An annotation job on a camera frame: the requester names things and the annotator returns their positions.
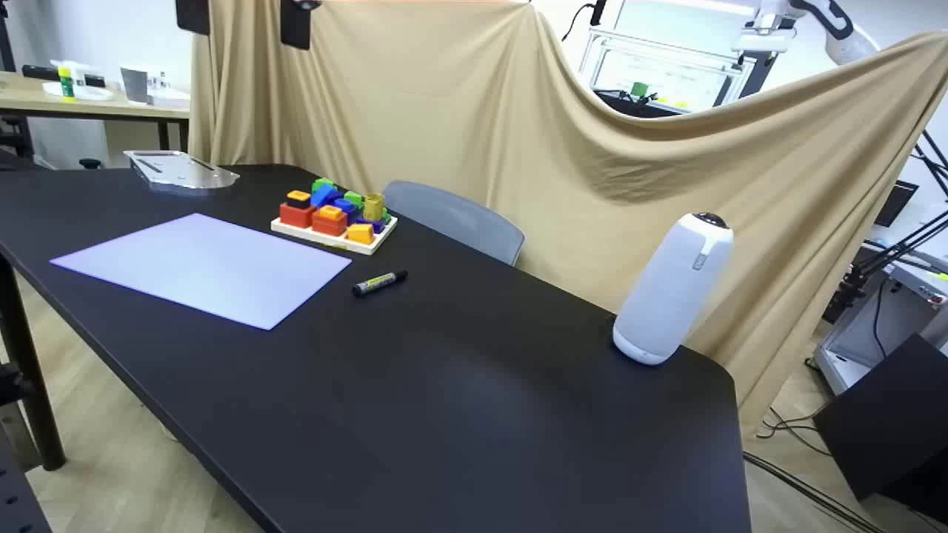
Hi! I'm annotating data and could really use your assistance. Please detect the white cylindrical speaker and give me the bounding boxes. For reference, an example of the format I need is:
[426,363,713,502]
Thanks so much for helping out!
[611,209,739,370]

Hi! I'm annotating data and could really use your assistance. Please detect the black table leg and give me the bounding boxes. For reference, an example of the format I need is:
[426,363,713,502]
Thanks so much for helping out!
[0,247,67,472]

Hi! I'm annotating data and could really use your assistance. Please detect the white cabinet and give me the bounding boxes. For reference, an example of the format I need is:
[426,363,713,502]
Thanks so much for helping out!
[811,262,948,397]

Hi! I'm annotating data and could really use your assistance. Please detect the black cabinet box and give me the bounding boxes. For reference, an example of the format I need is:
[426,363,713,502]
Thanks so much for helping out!
[811,332,948,526]

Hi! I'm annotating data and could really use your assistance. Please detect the clear plastic tray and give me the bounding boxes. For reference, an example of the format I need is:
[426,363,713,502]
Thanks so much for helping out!
[121,148,244,193]

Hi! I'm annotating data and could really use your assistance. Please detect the white metal shelf frame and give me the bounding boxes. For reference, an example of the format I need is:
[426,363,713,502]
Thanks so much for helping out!
[576,0,776,113]

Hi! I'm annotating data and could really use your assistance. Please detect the red block with orange top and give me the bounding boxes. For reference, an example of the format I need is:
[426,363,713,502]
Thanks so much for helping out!
[278,187,318,230]
[307,200,352,240]

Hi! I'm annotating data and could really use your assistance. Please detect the black hanging camera box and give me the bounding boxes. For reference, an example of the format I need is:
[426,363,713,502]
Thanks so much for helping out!
[278,0,327,52]
[174,0,213,39]

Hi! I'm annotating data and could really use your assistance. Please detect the black floor cables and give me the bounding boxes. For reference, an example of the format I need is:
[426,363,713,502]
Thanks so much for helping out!
[755,406,835,459]

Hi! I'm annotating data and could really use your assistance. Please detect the purple placemat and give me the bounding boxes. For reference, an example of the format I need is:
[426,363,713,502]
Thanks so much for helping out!
[48,209,356,335]

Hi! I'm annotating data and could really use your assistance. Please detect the wooden block tray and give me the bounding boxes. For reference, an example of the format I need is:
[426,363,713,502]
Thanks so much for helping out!
[267,213,399,259]

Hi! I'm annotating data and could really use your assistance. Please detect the black flat panel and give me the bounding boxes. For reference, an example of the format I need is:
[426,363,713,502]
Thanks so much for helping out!
[873,178,922,230]

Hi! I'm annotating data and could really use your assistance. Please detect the wooden desk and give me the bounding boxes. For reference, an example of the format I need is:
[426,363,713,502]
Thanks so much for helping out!
[0,68,193,126]

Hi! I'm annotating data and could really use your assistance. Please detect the grey chair backrest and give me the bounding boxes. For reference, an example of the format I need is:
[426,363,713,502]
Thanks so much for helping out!
[379,178,528,268]

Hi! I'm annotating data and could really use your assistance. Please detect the black whiteboard marker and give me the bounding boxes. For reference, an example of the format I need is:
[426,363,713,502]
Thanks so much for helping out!
[349,268,408,298]

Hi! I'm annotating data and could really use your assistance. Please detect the beige cloth backdrop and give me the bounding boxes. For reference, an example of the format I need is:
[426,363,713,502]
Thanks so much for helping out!
[186,0,948,440]

